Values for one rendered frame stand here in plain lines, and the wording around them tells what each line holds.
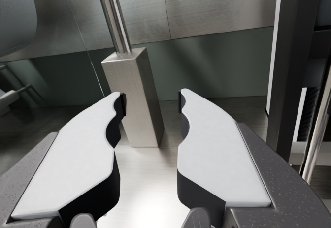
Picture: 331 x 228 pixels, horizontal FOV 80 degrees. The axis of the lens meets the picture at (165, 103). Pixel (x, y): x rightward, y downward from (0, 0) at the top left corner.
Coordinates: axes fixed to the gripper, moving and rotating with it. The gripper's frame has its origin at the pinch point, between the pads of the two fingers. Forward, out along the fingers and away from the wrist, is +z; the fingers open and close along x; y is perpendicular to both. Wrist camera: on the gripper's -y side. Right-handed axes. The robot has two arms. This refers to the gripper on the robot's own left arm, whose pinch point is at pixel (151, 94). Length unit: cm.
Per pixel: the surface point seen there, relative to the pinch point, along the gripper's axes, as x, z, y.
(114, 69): -10.5, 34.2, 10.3
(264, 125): 30, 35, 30
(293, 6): 13.1, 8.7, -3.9
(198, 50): 14, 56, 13
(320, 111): 19.2, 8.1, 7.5
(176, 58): 6, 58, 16
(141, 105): -4.9, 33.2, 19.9
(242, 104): 28, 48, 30
